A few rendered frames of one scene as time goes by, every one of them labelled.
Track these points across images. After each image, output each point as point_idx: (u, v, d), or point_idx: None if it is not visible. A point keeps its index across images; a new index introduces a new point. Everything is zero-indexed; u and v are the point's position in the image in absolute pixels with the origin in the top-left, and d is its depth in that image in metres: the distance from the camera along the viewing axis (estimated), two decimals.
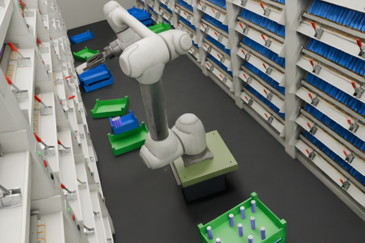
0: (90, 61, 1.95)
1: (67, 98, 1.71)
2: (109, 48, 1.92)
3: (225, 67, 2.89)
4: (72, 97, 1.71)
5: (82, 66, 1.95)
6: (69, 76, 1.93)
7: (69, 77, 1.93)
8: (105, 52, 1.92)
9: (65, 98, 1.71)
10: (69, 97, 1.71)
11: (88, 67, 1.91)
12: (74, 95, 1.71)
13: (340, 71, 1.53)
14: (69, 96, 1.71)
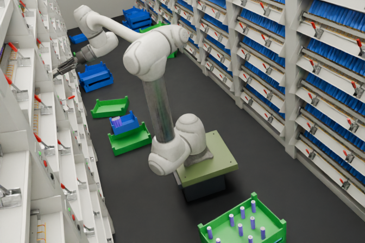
0: (62, 66, 1.91)
1: (67, 98, 1.71)
2: (81, 53, 1.87)
3: (225, 67, 2.89)
4: (72, 97, 1.71)
5: (53, 71, 1.90)
6: None
7: None
8: (76, 57, 1.87)
9: (65, 98, 1.71)
10: (69, 97, 1.71)
11: (58, 73, 1.87)
12: (74, 95, 1.71)
13: (340, 71, 1.53)
14: (69, 96, 1.71)
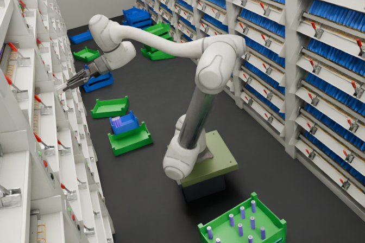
0: (73, 80, 1.68)
1: (60, 95, 1.69)
2: (94, 65, 1.66)
3: None
4: None
5: (62, 87, 1.68)
6: None
7: None
8: (89, 70, 1.65)
9: (60, 96, 1.69)
10: None
11: (68, 87, 1.66)
12: None
13: (340, 71, 1.53)
14: None
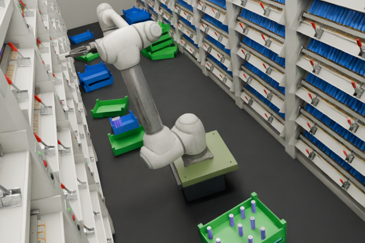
0: (74, 51, 2.11)
1: None
2: (94, 44, 2.10)
3: (225, 67, 2.89)
4: None
5: (64, 55, 2.09)
6: None
7: None
8: (89, 46, 2.09)
9: None
10: None
11: (70, 55, 2.08)
12: None
13: (340, 71, 1.53)
14: None
